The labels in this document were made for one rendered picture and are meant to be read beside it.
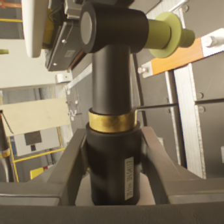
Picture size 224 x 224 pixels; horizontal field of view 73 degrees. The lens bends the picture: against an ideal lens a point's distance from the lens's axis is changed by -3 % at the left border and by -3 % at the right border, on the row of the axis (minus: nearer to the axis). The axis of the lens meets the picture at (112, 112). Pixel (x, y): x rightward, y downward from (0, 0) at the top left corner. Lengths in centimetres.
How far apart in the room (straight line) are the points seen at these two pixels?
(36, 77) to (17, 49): 82
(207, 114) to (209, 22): 12
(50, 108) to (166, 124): 432
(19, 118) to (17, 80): 97
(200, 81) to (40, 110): 439
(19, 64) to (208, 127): 455
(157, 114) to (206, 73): 12
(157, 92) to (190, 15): 13
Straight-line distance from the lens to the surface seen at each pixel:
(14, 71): 460
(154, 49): 17
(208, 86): 24
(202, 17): 26
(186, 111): 28
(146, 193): 18
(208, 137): 26
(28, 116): 451
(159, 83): 30
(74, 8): 39
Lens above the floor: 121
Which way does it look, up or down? 28 degrees down
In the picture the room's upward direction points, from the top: 101 degrees counter-clockwise
